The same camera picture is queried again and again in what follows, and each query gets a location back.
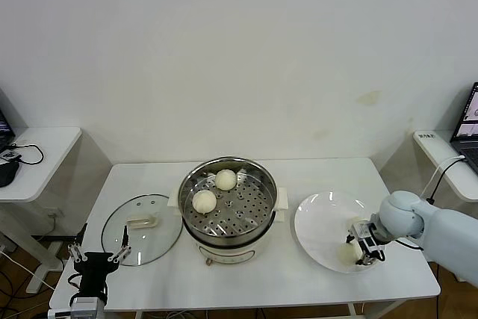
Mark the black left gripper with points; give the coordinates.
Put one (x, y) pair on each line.
(93, 264)

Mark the black computer mouse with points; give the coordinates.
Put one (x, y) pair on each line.
(6, 173)

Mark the stainless steel steamer basket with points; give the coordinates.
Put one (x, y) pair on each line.
(261, 188)

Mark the small white tagged dongle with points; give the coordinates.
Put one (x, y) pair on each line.
(9, 154)

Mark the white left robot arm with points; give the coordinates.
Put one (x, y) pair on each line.
(86, 308)

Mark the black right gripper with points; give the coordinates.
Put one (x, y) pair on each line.
(371, 248)

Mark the black open laptop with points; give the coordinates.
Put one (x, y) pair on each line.
(468, 121)
(4, 124)

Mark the cream electric cooker pot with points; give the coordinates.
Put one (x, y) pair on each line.
(228, 251)

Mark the white round plate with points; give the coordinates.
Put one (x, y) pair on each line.
(317, 222)

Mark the white side table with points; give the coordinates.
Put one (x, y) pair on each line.
(45, 162)
(448, 177)

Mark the white wall power socket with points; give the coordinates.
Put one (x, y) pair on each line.
(55, 214)

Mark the round glass pot lid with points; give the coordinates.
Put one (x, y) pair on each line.
(149, 244)

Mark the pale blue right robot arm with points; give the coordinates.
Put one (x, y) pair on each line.
(448, 233)

